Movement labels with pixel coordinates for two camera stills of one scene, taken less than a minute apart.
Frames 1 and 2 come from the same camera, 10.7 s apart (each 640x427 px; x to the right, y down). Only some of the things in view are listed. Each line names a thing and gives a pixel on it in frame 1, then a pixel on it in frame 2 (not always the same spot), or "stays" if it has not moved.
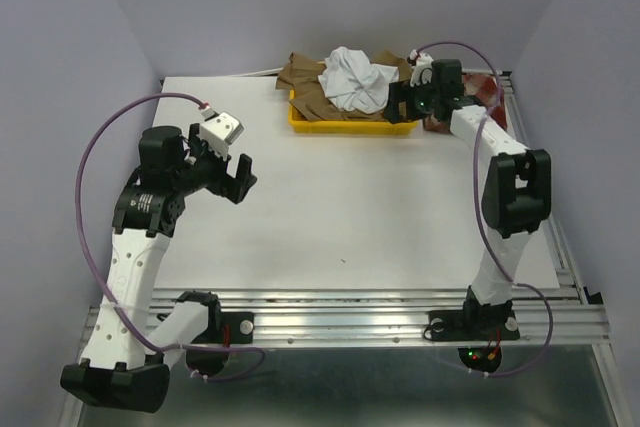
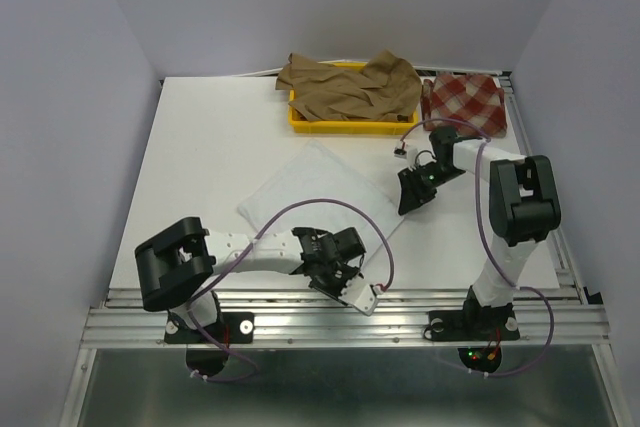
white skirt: (352, 82) -> (315, 172)
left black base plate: (241, 327) stays
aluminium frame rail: (547, 318) stays
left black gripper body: (207, 169) -> (332, 281)
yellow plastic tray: (347, 127) stays
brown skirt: (299, 76) stays
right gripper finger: (399, 92) -> (414, 192)
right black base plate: (472, 326) stays
